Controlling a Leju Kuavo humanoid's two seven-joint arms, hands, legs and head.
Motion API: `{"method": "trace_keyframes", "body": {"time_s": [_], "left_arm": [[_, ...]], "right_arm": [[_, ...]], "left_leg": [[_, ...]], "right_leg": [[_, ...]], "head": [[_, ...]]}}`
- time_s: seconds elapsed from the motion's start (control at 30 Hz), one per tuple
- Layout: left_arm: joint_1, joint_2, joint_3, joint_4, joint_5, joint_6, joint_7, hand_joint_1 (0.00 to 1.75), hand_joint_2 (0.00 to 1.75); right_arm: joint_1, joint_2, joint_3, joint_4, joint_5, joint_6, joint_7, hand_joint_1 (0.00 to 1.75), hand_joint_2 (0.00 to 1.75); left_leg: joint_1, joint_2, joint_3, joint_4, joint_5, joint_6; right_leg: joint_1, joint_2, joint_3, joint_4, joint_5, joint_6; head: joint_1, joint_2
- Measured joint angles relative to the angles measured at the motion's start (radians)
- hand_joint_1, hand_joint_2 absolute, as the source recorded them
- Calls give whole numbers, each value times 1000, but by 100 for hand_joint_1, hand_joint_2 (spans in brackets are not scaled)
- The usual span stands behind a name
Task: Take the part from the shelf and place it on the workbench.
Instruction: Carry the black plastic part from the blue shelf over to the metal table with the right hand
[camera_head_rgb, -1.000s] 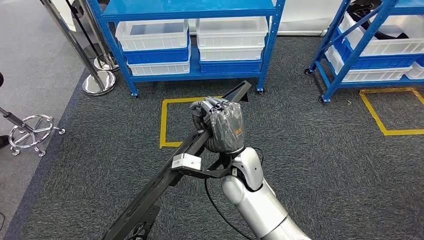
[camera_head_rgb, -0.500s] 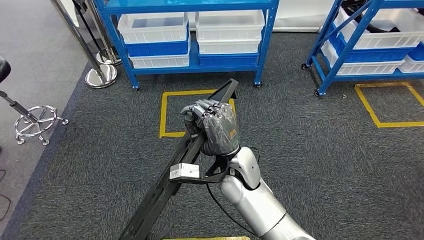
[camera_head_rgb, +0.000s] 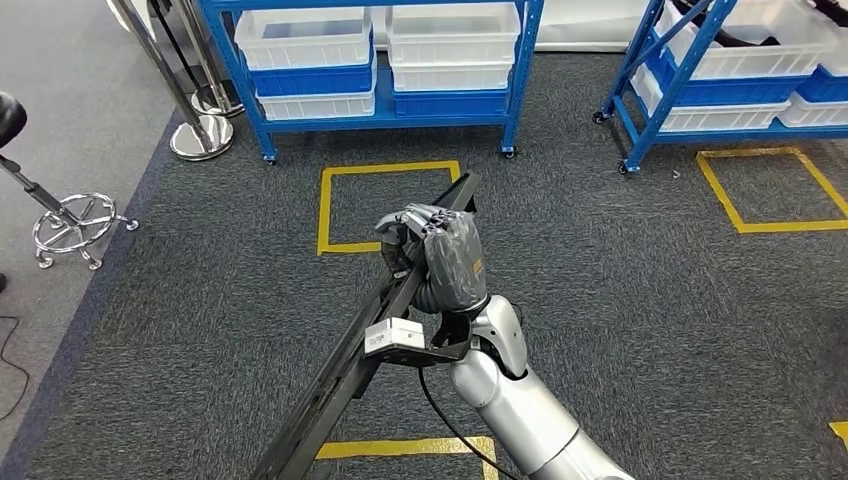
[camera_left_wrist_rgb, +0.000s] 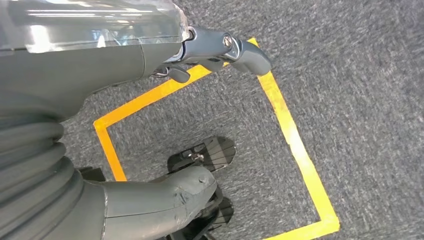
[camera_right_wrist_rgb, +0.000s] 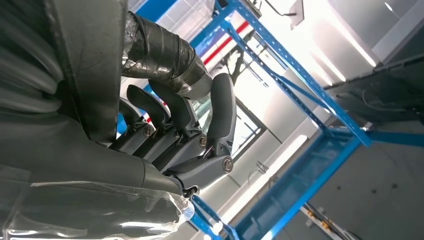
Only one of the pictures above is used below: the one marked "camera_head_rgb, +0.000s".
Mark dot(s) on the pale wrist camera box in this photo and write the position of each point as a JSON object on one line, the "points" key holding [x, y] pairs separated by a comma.
{"points": [[394, 336]]}

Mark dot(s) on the black round stool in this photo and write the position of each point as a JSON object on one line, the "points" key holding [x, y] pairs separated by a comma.
{"points": [[8, 119]]}

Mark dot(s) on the blue metal shelf rack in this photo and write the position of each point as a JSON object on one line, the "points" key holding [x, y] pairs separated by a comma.
{"points": [[331, 124], [729, 134]]}

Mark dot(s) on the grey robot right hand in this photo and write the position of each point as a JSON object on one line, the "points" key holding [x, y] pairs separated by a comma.
{"points": [[457, 265]]}

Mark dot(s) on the black frame part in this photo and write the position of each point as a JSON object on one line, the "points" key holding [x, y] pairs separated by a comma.
{"points": [[735, 36]]}

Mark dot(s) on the long black metal part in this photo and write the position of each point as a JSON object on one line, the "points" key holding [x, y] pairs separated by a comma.
{"points": [[331, 404]]}

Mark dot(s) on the black camera bracket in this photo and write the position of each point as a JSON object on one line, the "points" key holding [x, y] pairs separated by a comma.
{"points": [[424, 358]]}

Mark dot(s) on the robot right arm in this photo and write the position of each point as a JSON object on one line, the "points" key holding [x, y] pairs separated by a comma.
{"points": [[523, 417]]}

